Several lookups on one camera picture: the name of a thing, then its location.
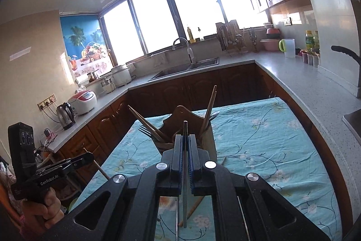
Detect row of spice jars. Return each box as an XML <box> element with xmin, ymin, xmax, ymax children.
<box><xmin>300</xmin><ymin>49</ymin><xmax>321</xmax><ymax>68</ymax></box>

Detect white wall label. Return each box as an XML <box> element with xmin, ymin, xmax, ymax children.
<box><xmin>9</xmin><ymin>47</ymin><xmax>31</xmax><ymax>61</ymax></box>

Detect chrome faucet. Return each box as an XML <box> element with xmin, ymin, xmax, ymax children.
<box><xmin>173</xmin><ymin>38</ymin><xmax>195</xmax><ymax>64</ymax></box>

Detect steel electric kettle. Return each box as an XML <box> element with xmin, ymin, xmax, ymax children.
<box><xmin>56</xmin><ymin>102</ymin><xmax>76</xmax><ymax>130</ymax></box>

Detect black pan handle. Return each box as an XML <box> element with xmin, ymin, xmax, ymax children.
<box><xmin>331</xmin><ymin>45</ymin><xmax>361</xmax><ymax>64</ymax></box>

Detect red and white rice cooker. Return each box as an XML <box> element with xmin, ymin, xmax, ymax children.
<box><xmin>68</xmin><ymin>90</ymin><xmax>97</xmax><ymax>116</ymax></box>

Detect person's left forearm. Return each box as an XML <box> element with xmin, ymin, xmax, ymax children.
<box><xmin>15</xmin><ymin>211</ymin><xmax>40</xmax><ymax>241</ymax></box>

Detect wooden lower cabinets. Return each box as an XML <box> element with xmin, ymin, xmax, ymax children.
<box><xmin>53</xmin><ymin>60</ymin><xmax>283</xmax><ymax>183</ymax></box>

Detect steel kitchen sink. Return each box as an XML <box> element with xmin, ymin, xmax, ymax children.
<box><xmin>148</xmin><ymin>57</ymin><xmax>220</xmax><ymax>81</ymax></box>

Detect kitchen window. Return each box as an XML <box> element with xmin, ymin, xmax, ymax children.
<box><xmin>100</xmin><ymin>0</ymin><xmax>268</xmax><ymax>66</ymax></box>

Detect folded dish towel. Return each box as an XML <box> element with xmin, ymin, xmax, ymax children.
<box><xmin>151</xmin><ymin>50</ymin><xmax>170</xmax><ymax>65</ymax></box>

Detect wall socket strip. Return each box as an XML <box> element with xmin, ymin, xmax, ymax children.
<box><xmin>37</xmin><ymin>93</ymin><xmax>56</xmax><ymax>110</ymax></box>

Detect person's left hand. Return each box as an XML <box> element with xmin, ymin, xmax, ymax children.
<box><xmin>22</xmin><ymin>187</ymin><xmax>64</xmax><ymax>230</ymax></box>

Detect dish rack with utensils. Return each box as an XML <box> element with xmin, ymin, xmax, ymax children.
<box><xmin>216</xmin><ymin>20</ymin><xmax>249</xmax><ymax>57</ymax></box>

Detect charger with red cable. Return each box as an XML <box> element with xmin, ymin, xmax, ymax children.
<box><xmin>42</xmin><ymin>129</ymin><xmax>57</xmax><ymax>143</ymax></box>

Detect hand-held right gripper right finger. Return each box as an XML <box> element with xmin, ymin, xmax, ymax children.
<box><xmin>188</xmin><ymin>134</ymin><xmax>331</xmax><ymax>241</ymax></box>

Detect pink basin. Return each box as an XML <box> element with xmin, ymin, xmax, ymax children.
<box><xmin>260</xmin><ymin>38</ymin><xmax>282</xmax><ymax>52</ymax></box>

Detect white slow cooker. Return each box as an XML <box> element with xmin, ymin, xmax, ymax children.
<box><xmin>111</xmin><ymin>63</ymin><xmax>133</xmax><ymax>87</ymax></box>

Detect white pitcher green handle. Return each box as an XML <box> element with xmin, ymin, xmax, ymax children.
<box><xmin>279</xmin><ymin>38</ymin><xmax>296</xmax><ymax>59</ymax></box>

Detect long wooden stick utensil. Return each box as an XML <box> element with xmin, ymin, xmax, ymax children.
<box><xmin>83</xmin><ymin>147</ymin><xmax>109</xmax><ymax>180</ymax></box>

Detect wire storage shelf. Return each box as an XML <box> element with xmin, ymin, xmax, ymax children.
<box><xmin>55</xmin><ymin>170</ymin><xmax>83</xmax><ymax>203</ymax></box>

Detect wooden utensil holder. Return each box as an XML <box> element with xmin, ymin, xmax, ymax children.
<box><xmin>156</xmin><ymin>105</ymin><xmax>218</xmax><ymax>164</ymax></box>

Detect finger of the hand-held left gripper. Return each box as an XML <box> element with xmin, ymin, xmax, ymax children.
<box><xmin>65</xmin><ymin>152</ymin><xmax>95</xmax><ymax>171</ymax></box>

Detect small white appliance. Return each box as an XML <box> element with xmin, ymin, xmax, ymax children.
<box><xmin>99</xmin><ymin>76</ymin><xmax>116</xmax><ymax>95</ymax></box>

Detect pink bowl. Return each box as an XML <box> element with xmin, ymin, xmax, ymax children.
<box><xmin>266</xmin><ymin>28</ymin><xmax>281</xmax><ymax>40</ymax></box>

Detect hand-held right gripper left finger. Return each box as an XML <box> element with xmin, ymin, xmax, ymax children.
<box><xmin>42</xmin><ymin>134</ymin><xmax>184</xmax><ymax>241</ymax></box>

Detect thin grey utensil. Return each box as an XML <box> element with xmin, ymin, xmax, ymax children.
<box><xmin>182</xmin><ymin>120</ymin><xmax>189</xmax><ymax>228</ymax></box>

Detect metal fork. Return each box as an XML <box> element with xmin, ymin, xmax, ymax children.
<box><xmin>138</xmin><ymin>126</ymin><xmax>159</xmax><ymax>140</ymax></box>

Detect steel cooktop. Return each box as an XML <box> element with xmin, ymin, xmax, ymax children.
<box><xmin>342</xmin><ymin>110</ymin><xmax>361</xmax><ymax>143</ymax></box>

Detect thin metal utensil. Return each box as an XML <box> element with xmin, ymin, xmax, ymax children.
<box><xmin>175</xmin><ymin>196</ymin><xmax>179</xmax><ymax>241</ymax></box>

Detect tropical fruit printed blind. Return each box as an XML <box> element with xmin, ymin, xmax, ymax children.
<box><xmin>60</xmin><ymin>15</ymin><xmax>112</xmax><ymax>73</ymax></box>

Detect paper towel roll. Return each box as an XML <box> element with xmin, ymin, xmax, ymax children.
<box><xmin>75</xmin><ymin>74</ymin><xmax>91</xmax><ymax>86</ymax></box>

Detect yellow green bottle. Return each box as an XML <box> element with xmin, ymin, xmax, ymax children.
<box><xmin>305</xmin><ymin>30</ymin><xmax>315</xmax><ymax>51</ymax></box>

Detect floral blue tablecloth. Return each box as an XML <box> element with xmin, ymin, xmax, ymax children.
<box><xmin>69</xmin><ymin>97</ymin><xmax>343</xmax><ymax>241</ymax></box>

